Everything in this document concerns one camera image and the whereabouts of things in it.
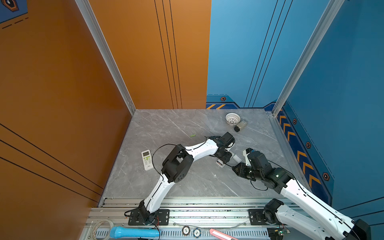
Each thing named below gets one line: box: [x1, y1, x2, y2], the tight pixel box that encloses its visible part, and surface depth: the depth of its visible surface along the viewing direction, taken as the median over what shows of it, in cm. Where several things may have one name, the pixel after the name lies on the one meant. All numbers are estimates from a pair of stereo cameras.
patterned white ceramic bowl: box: [225, 112, 241, 126], surface depth 114 cm
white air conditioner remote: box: [216, 159, 226, 168], surface depth 93 cm
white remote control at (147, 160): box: [141, 149, 154, 171], surface depth 95 cm
